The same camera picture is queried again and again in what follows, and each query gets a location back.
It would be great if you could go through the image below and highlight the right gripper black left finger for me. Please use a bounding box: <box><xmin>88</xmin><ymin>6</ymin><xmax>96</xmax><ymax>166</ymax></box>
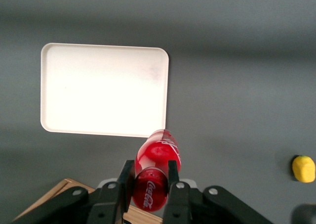
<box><xmin>89</xmin><ymin>159</ymin><xmax>136</xmax><ymax>224</ymax></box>

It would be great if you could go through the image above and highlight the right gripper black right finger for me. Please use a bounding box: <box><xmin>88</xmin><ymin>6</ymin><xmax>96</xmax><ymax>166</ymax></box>
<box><xmin>162</xmin><ymin>160</ymin><xmax>196</xmax><ymax>224</ymax></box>

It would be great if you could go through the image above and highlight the red coke bottle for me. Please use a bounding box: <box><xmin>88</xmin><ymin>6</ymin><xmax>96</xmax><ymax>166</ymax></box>
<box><xmin>131</xmin><ymin>129</ymin><xmax>183</xmax><ymax>213</ymax></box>

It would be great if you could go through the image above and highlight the beige plastic tray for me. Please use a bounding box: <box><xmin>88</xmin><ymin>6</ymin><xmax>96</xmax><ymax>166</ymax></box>
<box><xmin>40</xmin><ymin>42</ymin><xmax>170</xmax><ymax>138</ymax></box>

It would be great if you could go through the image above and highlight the wooden two-drawer cabinet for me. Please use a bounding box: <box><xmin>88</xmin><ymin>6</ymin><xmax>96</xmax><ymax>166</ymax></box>
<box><xmin>12</xmin><ymin>178</ymin><xmax>164</xmax><ymax>224</ymax></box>

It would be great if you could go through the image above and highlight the yellow toy lemon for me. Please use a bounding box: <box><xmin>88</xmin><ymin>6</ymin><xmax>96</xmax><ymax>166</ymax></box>
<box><xmin>292</xmin><ymin>155</ymin><xmax>316</xmax><ymax>183</ymax></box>

